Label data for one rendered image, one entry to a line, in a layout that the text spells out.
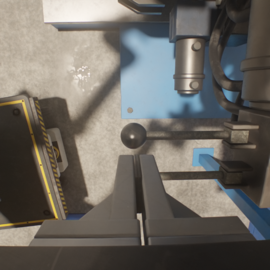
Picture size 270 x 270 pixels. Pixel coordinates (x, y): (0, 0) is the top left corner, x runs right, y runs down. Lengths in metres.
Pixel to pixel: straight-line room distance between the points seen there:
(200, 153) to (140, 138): 1.14
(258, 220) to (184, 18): 0.74
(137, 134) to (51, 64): 1.11
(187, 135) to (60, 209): 0.99
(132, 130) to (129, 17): 0.92
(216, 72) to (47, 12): 0.93
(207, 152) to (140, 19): 0.90
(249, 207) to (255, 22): 0.71
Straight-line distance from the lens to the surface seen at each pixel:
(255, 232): 1.79
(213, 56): 0.53
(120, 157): 0.15
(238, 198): 0.97
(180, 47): 0.75
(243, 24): 0.73
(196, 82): 0.70
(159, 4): 0.75
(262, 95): 0.30
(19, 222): 1.32
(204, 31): 0.73
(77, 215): 1.57
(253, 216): 0.90
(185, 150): 1.35
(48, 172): 1.09
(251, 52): 0.33
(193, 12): 0.74
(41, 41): 1.36
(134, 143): 0.25
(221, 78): 0.46
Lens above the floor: 1.23
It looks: 75 degrees down
